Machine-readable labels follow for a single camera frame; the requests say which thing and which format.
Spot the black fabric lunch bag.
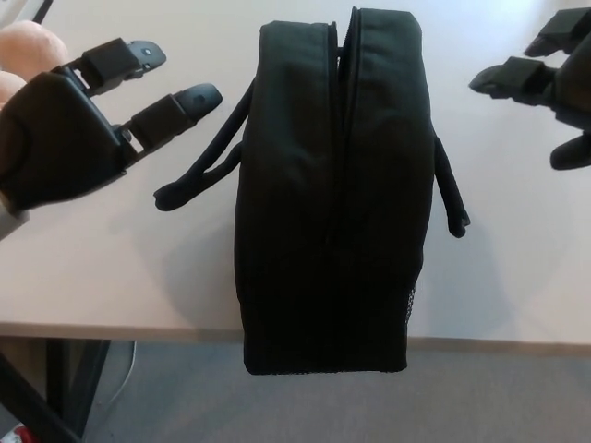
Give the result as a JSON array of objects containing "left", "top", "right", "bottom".
[{"left": 152, "top": 6, "right": 473, "bottom": 377}]

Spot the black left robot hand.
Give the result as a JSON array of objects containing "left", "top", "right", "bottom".
[{"left": 0, "top": 38, "right": 224, "bottom": 215}]

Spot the pink plush toy with face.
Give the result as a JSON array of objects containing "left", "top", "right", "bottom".
[{"left": 0, "top": 69, "right": 29, "bottom": 106}]

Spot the round pink plush toy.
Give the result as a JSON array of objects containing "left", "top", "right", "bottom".
[{"left": 0, "top": 18, "right": 68, "bottom": 78}]

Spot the black desk leg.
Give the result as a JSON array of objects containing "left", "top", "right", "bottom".
[{"left": 44, "top": 339, "right": 115, "bottom": 437}]

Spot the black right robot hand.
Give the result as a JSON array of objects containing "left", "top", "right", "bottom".
[{"left": 467, "top": 7, "right": 591, "bottom": 173}]

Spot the white floor cable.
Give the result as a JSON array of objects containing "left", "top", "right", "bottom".
[{"left": 108, "top": 340, "right": 139, "bottom": 416}]

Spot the black diagonal bar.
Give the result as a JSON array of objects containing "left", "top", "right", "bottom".
[{"left": 0, "top": 353, "right": 83, "bottom": 443}]

